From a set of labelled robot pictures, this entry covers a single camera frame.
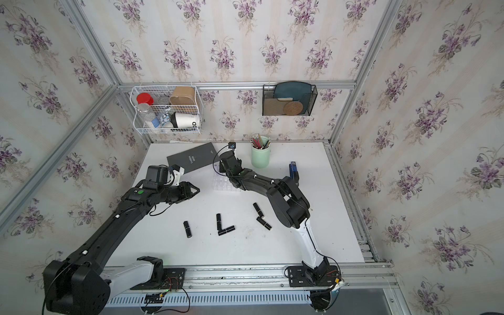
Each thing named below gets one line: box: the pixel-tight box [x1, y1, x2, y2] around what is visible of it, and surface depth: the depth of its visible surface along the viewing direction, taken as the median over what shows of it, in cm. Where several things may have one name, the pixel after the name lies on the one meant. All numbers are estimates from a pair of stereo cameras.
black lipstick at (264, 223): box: [255, 216, 272, 231], surface depth 90 cm
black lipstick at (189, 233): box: [183, 220, 193, 239], surface depth 86 cm
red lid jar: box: [136, 92, 154, 106], surface depth 94 cm
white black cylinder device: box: [169, 111, 201, 128], surface depth 95 cm
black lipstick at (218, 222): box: [216, 213, 222, 231], surface depth 89 cm
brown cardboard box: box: [169, 85, 196, 105], surface depth 92 cm
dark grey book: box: [166, 141, 220, 174], surface depth 110 cm
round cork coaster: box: [283, 101, 304, 116], surface depth 100 cm
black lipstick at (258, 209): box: [252, 202, 265, 218], surface depth 92 cm
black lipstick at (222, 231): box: [217, 225, 236, 237], surface depth 86 cm
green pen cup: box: [251, 135, 272, 169], surface depth 106 cm
